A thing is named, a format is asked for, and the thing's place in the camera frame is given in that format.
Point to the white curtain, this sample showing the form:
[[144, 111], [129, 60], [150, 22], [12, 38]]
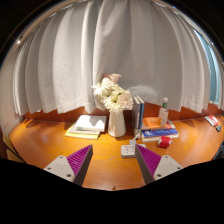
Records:
[[126, 53]]

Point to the blue flat book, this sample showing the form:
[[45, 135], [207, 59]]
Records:
[[160, 132]]

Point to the orange book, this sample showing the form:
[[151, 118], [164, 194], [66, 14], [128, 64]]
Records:
[[151, 123]]

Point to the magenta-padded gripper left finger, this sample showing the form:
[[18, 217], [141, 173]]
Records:
[[61, 166]]

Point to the dark chair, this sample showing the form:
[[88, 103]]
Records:
[[220, 151]]

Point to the red and white packet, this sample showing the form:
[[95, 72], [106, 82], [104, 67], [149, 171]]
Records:
[[211, 120]]

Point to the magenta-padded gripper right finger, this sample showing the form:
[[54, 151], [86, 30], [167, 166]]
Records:
[[166, 165]]

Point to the small dark remote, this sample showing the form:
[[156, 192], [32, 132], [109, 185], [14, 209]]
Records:
[[218, 128]]

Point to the white book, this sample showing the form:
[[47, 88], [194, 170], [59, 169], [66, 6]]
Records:
[[90, 122]]

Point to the window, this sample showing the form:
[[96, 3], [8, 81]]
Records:
[[213, 76]]

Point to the clear bottle with green cap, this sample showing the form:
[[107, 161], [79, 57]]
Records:
[[163, 115]]

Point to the blue upright book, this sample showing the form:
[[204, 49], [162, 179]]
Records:
[[141, 111]]

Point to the white and pink flower bouquet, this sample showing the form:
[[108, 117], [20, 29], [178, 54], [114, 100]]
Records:
[[113, 95]]

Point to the white ceramic vase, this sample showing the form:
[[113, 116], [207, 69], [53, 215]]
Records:
[[116, 125]]

